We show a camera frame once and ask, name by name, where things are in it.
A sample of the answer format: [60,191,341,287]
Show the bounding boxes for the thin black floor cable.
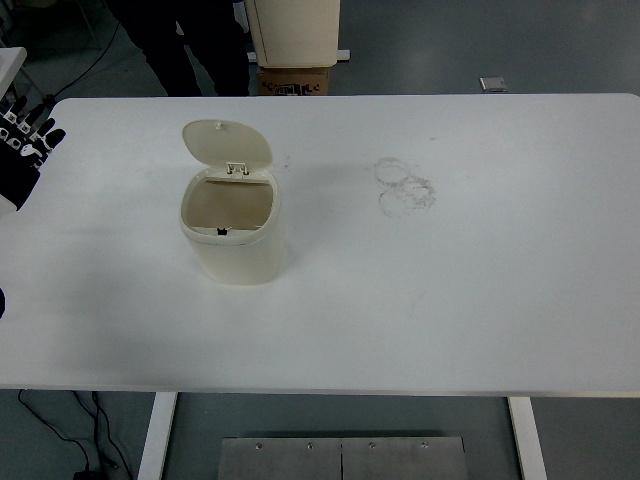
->
[52,19,122,99]

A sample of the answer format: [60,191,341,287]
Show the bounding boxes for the grey metal plate with screws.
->
[220,436,343,480]
[341,436,467,480]

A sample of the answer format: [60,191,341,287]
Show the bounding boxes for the small white side table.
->
[0,46,28,100]

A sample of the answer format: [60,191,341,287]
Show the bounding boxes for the black cable with adapter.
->
[17,389,132,480]

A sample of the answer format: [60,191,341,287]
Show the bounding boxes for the cream plastic trash bin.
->
[178,118,288,287]

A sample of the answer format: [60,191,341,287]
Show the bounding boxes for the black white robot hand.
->
[0,97,67,215]

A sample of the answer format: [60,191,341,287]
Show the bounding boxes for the white table leg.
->
[136,392,179,480]
[506,396,549,480]

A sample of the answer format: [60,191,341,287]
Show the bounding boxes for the large cream plastic bin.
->
[243,0,342,69]

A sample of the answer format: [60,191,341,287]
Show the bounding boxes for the person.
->
[118,0,251,98]

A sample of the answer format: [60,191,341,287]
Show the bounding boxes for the brown cardboard box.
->
[256,65,332,97]

